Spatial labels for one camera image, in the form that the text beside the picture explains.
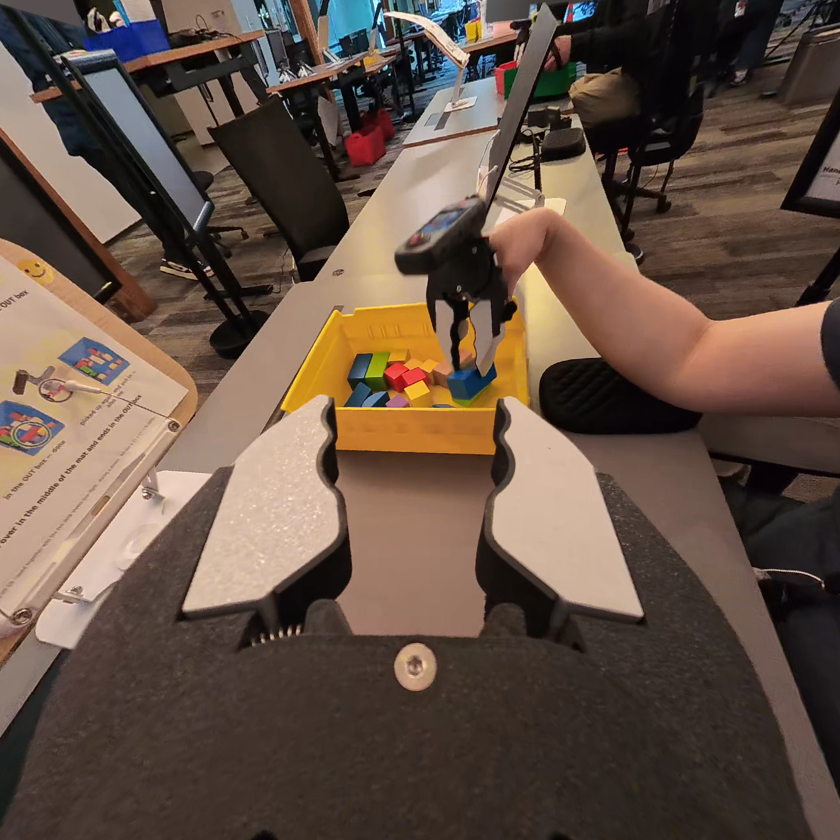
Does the person in navy shirt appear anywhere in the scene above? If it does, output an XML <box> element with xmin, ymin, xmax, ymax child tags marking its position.
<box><xmin>722</xmin><ymin>298</ymin><xmax>840</xmax><ymax>788</ymax></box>

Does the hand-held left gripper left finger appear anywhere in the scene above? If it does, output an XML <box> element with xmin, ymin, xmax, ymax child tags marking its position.
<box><xmin>181</xmin><ymin>395</ymin><xmax>350</xmax><ymax>641</ymax></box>

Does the red storage tote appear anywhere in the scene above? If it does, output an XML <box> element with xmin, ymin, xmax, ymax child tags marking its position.
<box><xmin>344</xmin><ymin>108</ymin><xmax>396</xmax><ymax>169</ymax></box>

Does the wooden desk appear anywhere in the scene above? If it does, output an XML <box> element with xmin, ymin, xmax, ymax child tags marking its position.
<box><xmin>29</xmin><ymin>29</ymin><xmax>266</xmax><ymax>106</ymax></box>

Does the black office chair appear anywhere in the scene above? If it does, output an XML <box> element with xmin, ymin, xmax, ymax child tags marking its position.
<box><xmin>598</xmin><ymin>82</ymin><xmax>708</xmax><ymax>242</ymax></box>
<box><xmin>209</xmin><ymin>95</ymin><xmax>350</xmax><ymax>283</ymax></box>

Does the black framed sign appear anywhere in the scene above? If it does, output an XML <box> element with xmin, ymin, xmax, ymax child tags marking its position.
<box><xmin>780</xmin><ymin>92</ymin><xmax>840</xmax><ymax>221</ymax></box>

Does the blue box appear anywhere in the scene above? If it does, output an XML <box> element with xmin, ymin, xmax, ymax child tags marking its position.
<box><xmin>84</xmin><ymin>17</ymin><xmax>173</xmax><ymax>64</ymax></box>

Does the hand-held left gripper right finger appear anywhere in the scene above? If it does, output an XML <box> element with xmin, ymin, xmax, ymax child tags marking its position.
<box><xmin>482</xmin><ymin>396</ymin><xmax>645</xmax><ymax>639</ymax></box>

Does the person's right forearm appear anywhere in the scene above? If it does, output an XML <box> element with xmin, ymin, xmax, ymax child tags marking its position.
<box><xmin>525</xmin><ymin>217</ymin><xmax>831</xmax><ymax>416</ymax></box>

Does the rolling display screen stand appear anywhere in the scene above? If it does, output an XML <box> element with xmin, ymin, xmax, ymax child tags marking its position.
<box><xmin>59</xmin><ymin>51</ymin><xmax>273</xmax><ymax>360</ymax></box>

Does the yellow plastic bin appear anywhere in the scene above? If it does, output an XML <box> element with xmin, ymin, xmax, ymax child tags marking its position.
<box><xmin>281</xmin><ymin>303</ymin><xmax>530</xmax><ymax>455</ymax></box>

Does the dark wooden framed panel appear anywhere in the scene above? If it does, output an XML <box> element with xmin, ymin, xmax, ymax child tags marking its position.
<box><xmin>0</xmin><ymin>128</ymin><xmax>157</xmax><ymax>324</ymax></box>

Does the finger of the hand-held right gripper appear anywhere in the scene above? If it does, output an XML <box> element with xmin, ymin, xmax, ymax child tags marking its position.
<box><xmin>434</xmin><ymin>297</ymin><xmax>471</xmax><ymax>370</ymax></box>
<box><xmin>469</xmin><ymin>303</ymin><xmax>508</xmax><ymax>379</ymax></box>

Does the tan wooden block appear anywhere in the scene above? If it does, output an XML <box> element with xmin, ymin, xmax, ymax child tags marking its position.
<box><xmin>432</xmin><ymin>350</ymin><xmax>476</xmax><ymax>389</ymax></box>

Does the white drawstring cord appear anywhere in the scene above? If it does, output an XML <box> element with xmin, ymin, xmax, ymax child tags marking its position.
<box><xmin>753</xmin><ymin>567</ymin><xmax>828</xmax><ymax>589</ymax></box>

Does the wooden framed instruction sign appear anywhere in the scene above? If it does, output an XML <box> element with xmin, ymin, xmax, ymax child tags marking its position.
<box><xmin>0</xmin><ymin>239</ymin><xmax>198</xmax><ymax>664</ymax></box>

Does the wooden pillar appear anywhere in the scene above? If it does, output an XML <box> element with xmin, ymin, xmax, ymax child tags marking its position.
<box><xmin>289</xmin><ymin>0</ymin><xmax>324</xmax><ymax>67</ymax></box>

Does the green plastic bin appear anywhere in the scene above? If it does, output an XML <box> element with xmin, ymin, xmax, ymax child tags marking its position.
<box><xmin>495</xmin><ymin>59</ymin><xmax>580</xmax><ymax>101</ymax></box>

